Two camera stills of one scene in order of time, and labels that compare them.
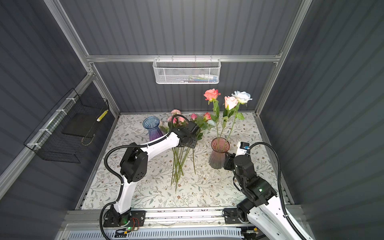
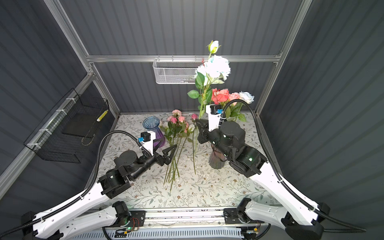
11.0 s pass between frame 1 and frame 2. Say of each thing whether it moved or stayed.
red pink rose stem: moved
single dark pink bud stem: stayed
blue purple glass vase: stayed
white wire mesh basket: stayed
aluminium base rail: stayed
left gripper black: moved
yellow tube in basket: stayed
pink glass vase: stayed
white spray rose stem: moved
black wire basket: stayed
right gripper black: moved
